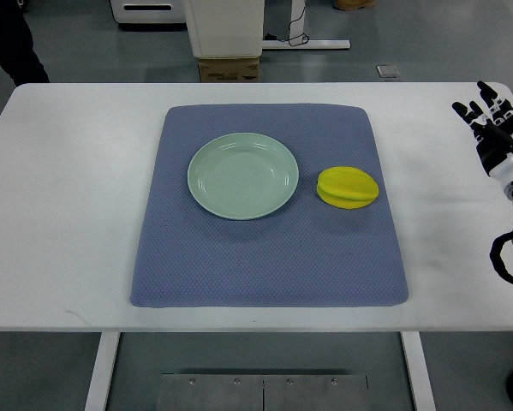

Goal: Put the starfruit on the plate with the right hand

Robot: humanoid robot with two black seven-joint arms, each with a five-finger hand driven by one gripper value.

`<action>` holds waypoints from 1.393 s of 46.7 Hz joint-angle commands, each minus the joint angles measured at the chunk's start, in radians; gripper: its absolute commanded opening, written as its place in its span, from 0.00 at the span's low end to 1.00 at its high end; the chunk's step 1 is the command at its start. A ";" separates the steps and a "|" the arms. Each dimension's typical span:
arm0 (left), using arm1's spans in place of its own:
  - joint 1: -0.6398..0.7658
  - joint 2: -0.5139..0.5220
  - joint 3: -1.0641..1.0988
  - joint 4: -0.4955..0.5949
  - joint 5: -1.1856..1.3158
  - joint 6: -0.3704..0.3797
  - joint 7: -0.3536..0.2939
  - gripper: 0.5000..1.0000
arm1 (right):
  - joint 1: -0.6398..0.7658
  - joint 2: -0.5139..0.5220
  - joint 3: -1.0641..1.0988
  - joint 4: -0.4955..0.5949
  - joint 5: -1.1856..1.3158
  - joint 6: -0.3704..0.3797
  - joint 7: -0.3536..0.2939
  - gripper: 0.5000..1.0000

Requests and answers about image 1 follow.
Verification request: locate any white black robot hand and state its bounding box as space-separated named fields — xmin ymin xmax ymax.
xmin=452 ymin=80 xmax=513 ymax=202

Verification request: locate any yellow starfruit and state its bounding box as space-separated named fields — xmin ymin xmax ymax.
xmin=316 ymin=166 xmax=379 ymax=210

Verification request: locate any grey floor socket plate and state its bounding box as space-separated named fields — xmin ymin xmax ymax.
xmin=376 ymin=64 xmax=400 ymax=79

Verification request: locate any light green plate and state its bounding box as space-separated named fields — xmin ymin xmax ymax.
xmin=187 ymin=132 xmax=299 ymax=220

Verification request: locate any tan shoe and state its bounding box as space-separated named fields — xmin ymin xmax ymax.
xmin=333 ymin=0 xmax=377 ymax=11

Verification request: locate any right white table leg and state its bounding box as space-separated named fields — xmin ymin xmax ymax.
xmin=400 ymin=331 xmax=436 ymax=411

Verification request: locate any white table leg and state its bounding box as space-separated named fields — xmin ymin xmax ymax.
xmin=85 ymin=331 xmax=121 ymax=411
xmin=400 ymin=331 xmax=436 ymax=411

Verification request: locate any blue quilted mat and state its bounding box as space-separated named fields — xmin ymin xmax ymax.
xmin=130 ymin=104 xmax=409 ymax=308

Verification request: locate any white desk leg base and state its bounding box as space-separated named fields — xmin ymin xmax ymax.
xmin=262 ymin=0 xmax=351 ymax=51

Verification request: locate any cardboard box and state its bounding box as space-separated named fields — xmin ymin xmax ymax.
xmin=198 ymin=57 xmax=260 ymax=83

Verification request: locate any white cabinet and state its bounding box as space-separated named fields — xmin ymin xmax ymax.
xmin=183 ymin=0 xmax=265 ymax=59

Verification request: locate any white appliance with slot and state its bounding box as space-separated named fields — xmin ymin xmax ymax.
xmin=110 ymin=0 xmax=186 ymax=24

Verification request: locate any left white table leg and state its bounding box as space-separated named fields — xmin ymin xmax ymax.
xmin=85 ymin=331 xmax=121 ymax=411

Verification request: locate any person in dark clothes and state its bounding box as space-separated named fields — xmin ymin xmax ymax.
xmin=0 ymin=0 xmax=50 ymax=86

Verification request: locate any metal base plate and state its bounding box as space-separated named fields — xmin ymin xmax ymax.
xmin=156 ymin=374 xmax=372 ymax=410

